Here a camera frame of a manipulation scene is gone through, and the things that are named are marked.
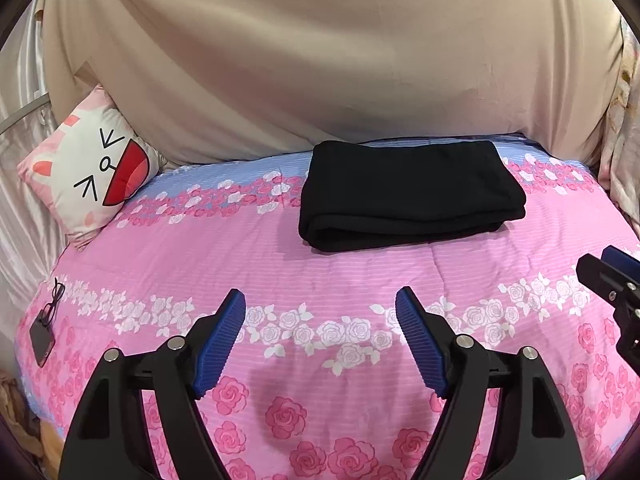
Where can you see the black pants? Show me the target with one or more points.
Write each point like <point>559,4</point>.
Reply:
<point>400,190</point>

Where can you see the cream floral curtain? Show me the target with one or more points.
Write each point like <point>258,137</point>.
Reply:
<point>625,160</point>

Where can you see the white cat face pillow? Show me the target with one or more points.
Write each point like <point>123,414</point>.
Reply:
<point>90,160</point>

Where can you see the black eyeglasses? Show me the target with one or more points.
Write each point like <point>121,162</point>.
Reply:
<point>50,308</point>

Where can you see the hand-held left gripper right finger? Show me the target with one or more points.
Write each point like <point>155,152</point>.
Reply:
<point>422,345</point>

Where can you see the metal rail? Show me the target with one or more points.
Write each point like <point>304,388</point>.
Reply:
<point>25,113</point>

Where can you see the tan crumpled cloth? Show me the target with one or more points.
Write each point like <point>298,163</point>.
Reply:
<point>20,410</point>

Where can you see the dark smartphone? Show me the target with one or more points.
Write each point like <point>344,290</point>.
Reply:
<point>42,340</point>

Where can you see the pink floral bedsheet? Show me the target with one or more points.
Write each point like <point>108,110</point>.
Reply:
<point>325,280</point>

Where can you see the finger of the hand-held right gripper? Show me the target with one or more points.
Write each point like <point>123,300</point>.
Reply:
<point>622,260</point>
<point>600,275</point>

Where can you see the beige hanging cloth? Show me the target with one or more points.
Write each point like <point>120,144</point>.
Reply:
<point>300,50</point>

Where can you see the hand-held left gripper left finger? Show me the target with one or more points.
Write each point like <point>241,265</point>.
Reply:
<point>220,345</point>

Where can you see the white satin curtain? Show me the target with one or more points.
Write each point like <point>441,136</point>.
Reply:
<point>20,220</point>

